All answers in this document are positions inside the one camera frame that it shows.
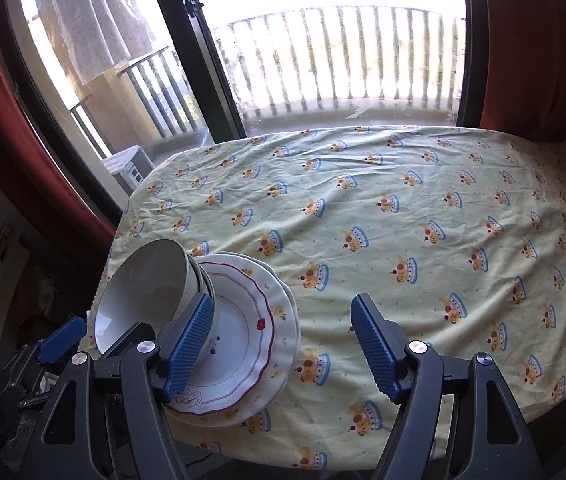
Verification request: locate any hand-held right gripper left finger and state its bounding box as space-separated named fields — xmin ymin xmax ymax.
xmin=18 ymin=292 xmax=215 ymax=480

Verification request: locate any dark window frame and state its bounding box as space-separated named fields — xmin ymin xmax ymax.
xmin=0 ymin=0 xmax=489 ymax=231

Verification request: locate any white plate with red line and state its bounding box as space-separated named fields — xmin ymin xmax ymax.
xmin=163 ymin=259 xmax=276 ymax=417

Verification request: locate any hanging white dotted cloth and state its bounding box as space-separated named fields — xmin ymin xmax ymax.
xmin=30 ymin=0 xmax=156 ymax=86

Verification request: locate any balcony railing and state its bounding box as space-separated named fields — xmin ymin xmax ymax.
xmin=68 ymin=5 xmax=466 ymax=161

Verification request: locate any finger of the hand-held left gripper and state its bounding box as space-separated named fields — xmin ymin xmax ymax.
xmin=97 ymin=321 xmax=158 ymax=358
xmin=35 ymin=316 xmax=88 ymax=365

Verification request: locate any large white ruffled-rim plate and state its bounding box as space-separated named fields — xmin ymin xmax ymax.
xmin=170 ymin=251 xmax=301 ymax=429

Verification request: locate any red curtain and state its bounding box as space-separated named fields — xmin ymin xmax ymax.
xmin=478 ymin=0 xmax=566 ymax=161
xmin=0 ymin=15 xmax=118 ymax=241

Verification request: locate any yellow printed tablecloth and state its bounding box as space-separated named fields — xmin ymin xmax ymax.
xmin=98 ymin=125 xmax=566 ymax=471

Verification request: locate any white outdoor air conditioner unit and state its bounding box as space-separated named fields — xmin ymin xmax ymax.
xmin=103 ymin=145 xmax=156 ymax=193

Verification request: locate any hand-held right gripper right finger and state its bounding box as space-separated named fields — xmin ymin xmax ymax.
xmin=351 ymin=293 xmax=546 ymax=480

